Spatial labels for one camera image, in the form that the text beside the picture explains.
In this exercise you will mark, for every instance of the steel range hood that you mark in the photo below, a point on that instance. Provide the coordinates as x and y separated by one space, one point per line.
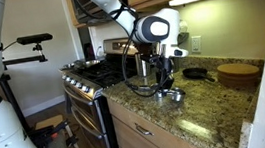
88 12

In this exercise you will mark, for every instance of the black cast iron skillet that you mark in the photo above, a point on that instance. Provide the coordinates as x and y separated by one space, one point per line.
194 73

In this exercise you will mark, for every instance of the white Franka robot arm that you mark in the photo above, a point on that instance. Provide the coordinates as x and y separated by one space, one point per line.
173 22

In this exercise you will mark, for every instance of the flat cardboard piece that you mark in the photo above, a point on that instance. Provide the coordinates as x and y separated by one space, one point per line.
48 122

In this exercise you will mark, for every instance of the large steel measuring cup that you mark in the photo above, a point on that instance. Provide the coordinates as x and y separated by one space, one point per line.
178 97

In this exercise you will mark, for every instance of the small perforated steel utensil holder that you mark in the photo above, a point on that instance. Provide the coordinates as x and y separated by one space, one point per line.
176 65

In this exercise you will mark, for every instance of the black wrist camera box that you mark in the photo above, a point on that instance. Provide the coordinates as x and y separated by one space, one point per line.
149 58

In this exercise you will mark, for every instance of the base cabinet with drawers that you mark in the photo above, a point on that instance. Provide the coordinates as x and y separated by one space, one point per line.
147 146

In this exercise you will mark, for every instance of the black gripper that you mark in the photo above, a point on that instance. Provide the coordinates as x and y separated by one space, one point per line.
164 67

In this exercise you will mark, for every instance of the black camera stand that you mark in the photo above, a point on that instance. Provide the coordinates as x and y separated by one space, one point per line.
20 60

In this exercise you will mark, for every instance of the white wall outlet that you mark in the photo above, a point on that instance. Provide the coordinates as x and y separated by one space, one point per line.
196 44

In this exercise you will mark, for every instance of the black stereo camera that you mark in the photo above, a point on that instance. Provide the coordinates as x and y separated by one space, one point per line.
34 39

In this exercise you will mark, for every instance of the large perforated steel utensil holder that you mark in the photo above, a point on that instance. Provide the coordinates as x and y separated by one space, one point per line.
142 68

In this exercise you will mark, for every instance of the steel frying pan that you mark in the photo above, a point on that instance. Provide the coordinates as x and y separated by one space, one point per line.
87 63

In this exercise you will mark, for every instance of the stainless gas stove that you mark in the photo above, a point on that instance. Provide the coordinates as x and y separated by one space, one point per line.
87 89

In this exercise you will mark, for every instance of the black red hand tool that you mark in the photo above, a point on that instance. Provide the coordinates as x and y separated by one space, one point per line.
57 133

